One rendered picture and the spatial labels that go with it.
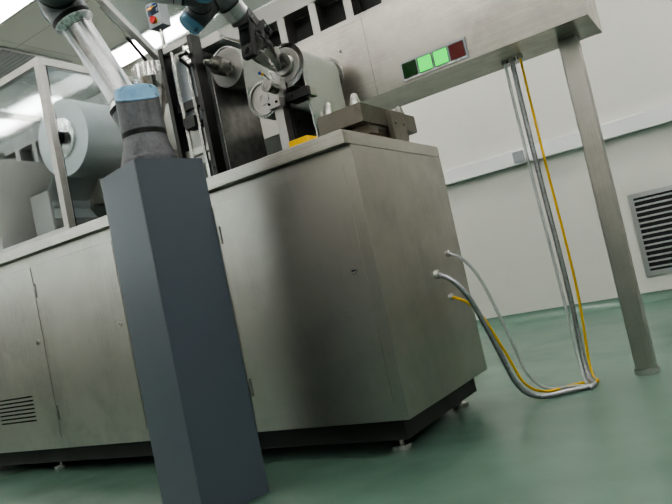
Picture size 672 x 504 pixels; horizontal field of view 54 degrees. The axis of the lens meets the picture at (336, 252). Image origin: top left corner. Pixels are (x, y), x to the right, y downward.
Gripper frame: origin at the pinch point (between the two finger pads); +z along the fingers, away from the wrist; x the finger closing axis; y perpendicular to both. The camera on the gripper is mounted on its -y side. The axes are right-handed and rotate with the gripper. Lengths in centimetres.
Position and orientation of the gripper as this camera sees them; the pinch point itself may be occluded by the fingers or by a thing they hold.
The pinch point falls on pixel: (275, 68)
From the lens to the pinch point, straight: 226.7
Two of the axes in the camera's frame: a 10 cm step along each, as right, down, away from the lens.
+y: 1.7, -7.9, 5.9
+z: 5.3, 5.8, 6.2
